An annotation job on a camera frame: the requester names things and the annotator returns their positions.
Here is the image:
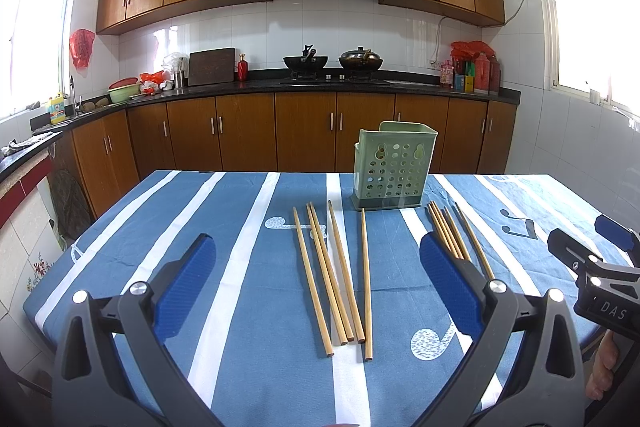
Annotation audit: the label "red plastic bag on wall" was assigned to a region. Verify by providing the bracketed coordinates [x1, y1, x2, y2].
[68, 28, 96, 70]

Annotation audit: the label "green perforated utensil holder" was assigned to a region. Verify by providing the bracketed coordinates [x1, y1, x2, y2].
[352, 121, 438, 209]

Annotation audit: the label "red bottle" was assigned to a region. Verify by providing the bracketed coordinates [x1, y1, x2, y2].
[236, 53, 248, 82]

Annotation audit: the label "window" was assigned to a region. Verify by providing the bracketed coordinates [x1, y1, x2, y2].
[541, 0, 639, 117]
[1, 0, 73, 118]

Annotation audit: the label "lidded dark wok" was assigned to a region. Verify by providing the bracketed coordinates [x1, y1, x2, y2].
[338, 46, 383, 79]

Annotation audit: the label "blue striped tablecloth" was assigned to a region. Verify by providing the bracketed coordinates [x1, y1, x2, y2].
[22, 169, 640, 427]

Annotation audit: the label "condiment bottles group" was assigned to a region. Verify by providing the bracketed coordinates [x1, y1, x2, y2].
[439, 51, 501, 95]

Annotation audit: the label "wooden chopstick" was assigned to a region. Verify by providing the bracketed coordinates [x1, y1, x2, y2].
[428, 202, 463, 259]
[427, 202, 458, 259]
[306, 202, 348, 346]
[442, 207, 471, 261]
[328, 200, 366, 343]
[307, 202, 355, 346]
[360, 208, 373, 362]
[293, 208, 334, 358]
[456, 205, 495, 280]

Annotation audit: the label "gas stove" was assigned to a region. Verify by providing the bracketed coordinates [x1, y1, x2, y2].
[280, 75, 390, 86]

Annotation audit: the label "dark wooden cutting board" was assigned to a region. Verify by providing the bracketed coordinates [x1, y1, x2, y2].
[188, 48, 235, 87]

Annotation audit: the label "black countertop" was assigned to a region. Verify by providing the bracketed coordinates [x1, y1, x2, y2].
[1, 80, 521, 180]

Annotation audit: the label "right hand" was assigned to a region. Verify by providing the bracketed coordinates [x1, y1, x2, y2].
[586, 331, 620, 401]

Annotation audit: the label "red white plastic bag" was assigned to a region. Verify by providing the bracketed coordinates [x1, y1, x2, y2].
[139, 70, 175, 95]

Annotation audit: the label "red bag on counter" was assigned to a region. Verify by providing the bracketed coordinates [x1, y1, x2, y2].
[450, 40, 496, 61]

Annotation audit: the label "green basin red lid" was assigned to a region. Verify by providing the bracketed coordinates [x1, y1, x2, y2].
[108, 77, 140, 104]

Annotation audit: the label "left window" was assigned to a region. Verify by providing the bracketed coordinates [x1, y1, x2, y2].
[1, 0, 73, 118]

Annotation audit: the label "wooden lower cabinets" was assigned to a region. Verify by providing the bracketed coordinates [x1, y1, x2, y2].
[50, 91, 518, 218]

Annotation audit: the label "yellow dish soap bottle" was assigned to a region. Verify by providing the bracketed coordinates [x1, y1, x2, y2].
[48, 93, 66, 124]

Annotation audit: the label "right window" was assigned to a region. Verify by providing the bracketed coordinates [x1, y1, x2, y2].
[541, 0, 639, 117]

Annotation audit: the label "black wok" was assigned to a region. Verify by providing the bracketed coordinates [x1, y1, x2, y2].
[283, 44, 329, 79]

